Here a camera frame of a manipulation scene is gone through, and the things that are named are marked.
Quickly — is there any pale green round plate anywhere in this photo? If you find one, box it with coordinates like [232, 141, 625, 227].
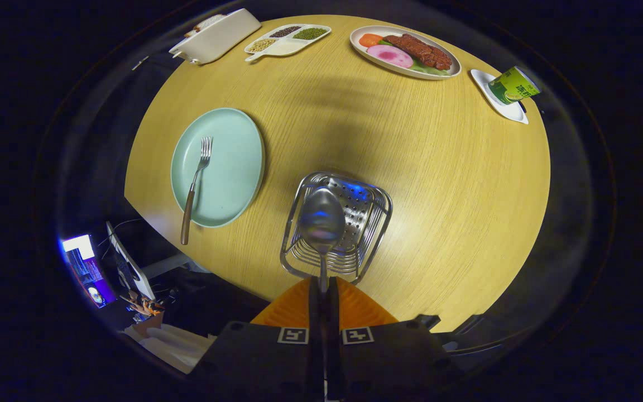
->
[170, 108, 266, 228]

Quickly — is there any white oval food plate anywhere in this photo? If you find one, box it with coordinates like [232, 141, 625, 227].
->
[349, 25, 462, 80]

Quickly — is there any white square saucer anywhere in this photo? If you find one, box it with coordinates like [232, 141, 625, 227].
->
[470, 69, 530, 125]

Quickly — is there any orange toy figure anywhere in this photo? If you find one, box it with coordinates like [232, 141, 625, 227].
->
[119, 289, 165, 317]

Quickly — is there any pale bread piece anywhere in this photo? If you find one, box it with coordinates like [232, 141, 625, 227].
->
[185, 14, 227, 37]

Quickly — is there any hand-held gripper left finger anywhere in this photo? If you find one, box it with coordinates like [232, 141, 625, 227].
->
[196, 277, 324, 402]

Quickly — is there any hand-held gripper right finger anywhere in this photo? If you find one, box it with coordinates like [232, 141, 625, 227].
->
[327, 276, 459, 402]

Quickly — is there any pile of green beans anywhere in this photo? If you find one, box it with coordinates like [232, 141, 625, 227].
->
[292, 27, 329, 41]

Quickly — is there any fork with brown handle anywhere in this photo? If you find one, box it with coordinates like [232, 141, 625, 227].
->
[180, 137, 214, 246]

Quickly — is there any lit computer monitor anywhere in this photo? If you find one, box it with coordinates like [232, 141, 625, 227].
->
[62, 234, 117, 309]

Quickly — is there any brown meat piece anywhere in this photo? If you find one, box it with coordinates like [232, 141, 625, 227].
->
[383, 33, 453, 71]

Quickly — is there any white divided dish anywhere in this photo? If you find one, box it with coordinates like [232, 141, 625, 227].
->
[244, 24, 332, 62]

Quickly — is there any white cloth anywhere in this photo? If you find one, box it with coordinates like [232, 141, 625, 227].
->
[126, 324, 216, 374]

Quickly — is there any pink round food slice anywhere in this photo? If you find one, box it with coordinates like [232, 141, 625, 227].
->
[366, 45, 414, 69]

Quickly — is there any white rectangular tray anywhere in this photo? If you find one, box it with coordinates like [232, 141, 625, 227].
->
[169, 8, 262, 66]

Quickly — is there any spoon with brown handle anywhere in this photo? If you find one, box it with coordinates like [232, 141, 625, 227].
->
[297, 187, 347, 291]

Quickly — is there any green lettuce leaf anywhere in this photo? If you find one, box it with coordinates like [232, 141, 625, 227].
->
[378, 39, 452, 77]

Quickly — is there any metal wire basket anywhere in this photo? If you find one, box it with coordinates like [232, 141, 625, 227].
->
[280, 171, 394, 284]

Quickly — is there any green drink can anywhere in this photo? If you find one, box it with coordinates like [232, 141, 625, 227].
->
[487, 66, 541, 106]

